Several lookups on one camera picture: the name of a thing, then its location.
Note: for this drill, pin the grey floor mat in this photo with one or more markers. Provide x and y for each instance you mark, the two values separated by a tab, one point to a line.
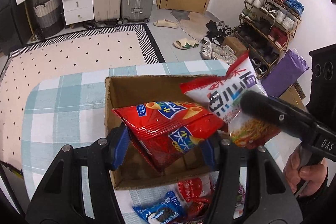
179	14

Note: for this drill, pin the brown door mat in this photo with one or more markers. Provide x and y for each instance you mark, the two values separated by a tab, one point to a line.
194	26

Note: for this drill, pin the blue cookie packet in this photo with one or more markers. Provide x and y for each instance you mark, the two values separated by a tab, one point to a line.
160	211

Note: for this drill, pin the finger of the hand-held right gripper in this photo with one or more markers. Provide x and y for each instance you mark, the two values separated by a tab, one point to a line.
265	107

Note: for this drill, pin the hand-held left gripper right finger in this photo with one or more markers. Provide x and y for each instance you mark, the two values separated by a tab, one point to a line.
210	155

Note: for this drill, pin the pile of sneakers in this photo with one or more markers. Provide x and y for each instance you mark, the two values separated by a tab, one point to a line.
218	40

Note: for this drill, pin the red foil packet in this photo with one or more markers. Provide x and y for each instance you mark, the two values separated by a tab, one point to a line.
197	209

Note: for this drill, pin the small red white packet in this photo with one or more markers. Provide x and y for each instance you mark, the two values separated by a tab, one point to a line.
191	186

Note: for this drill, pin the cream dotted rug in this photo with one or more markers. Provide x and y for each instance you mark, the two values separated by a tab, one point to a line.
78	50

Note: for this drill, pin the white red noodle packet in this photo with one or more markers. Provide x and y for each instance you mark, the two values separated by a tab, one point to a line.
231	87

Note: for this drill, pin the purple bag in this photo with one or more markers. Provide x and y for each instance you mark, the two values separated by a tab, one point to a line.
284	71

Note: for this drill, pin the person's right hand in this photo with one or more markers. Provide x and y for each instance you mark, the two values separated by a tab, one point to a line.
309	174

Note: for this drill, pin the person's right forearm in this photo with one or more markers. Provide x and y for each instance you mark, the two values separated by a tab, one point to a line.
319	205

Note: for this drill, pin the red corn chip bag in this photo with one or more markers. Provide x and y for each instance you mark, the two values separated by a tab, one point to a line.
170	132

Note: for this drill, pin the colourful snack packet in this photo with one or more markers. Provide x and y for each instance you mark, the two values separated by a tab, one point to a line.
240	197

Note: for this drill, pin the checked teal white tablecloth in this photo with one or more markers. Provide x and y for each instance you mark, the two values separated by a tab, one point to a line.
65	108

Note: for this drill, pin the brown cardboard box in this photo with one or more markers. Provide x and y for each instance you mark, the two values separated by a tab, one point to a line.
136	90

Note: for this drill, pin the beige slipper with green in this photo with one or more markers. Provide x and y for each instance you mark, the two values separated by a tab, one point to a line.
185	44

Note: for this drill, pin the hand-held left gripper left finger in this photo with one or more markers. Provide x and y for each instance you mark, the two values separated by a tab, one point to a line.
119	148

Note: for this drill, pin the wooden shoe rack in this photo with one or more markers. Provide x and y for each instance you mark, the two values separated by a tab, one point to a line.
265	53

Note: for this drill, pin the woven laundry basket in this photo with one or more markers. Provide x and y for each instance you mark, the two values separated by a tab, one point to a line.
47	12

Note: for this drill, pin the shoe rack with shoes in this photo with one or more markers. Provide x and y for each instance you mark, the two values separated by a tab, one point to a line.
275	16

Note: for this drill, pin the small cardboard box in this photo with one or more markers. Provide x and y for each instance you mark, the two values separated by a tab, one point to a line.
235	44

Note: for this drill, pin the flat brown carton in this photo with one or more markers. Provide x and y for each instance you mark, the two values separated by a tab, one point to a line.
292	94

